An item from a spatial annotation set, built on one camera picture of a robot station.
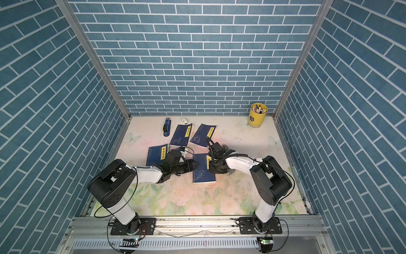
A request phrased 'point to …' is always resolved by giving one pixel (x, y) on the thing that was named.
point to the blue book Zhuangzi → (202, 173)
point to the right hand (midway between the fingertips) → (212, 171)
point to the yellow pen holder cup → (257, 115)
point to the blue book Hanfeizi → (181, 135)
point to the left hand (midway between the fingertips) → (200, 167)
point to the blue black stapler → (166, 127)
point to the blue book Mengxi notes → (156, 154)
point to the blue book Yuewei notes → (200, 136)
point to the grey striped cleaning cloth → (230, 171)
